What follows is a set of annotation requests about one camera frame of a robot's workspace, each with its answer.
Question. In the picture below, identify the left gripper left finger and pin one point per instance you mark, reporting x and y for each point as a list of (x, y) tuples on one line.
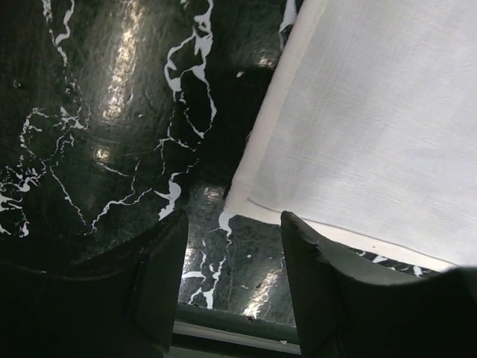
[(121, 303)]

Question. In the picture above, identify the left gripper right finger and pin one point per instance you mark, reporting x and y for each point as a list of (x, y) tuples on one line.
[(347, 306)]

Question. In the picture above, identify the white cloth napkin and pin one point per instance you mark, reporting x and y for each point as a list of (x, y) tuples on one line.
[(368, 130)]

